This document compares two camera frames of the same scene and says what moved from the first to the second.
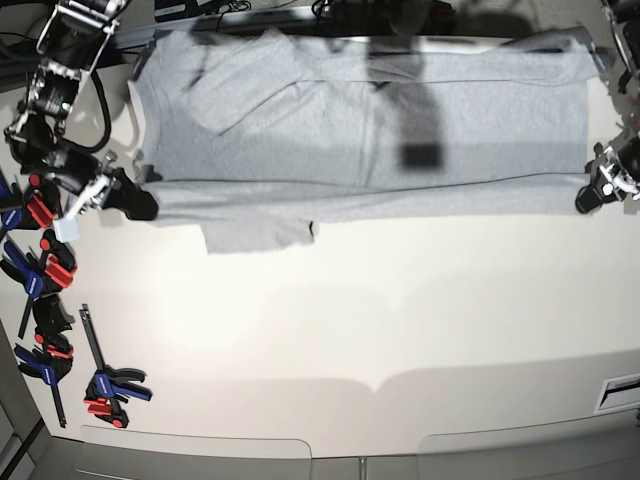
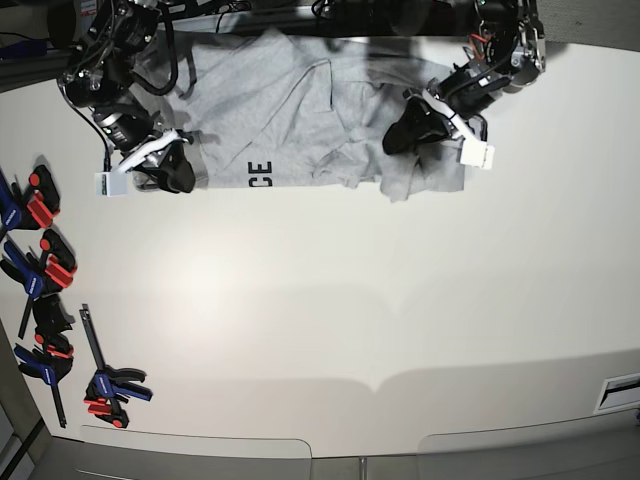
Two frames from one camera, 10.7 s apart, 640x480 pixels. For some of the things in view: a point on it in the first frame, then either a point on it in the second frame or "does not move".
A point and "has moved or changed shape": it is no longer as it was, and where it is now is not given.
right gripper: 607,182 → 465,89
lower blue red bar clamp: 108,387 does not move
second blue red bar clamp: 41,278 does not move
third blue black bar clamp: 51,362 does not move
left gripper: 84,179 → 133,131
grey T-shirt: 259,134 has moved or changed shape
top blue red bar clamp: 38,204 does not move
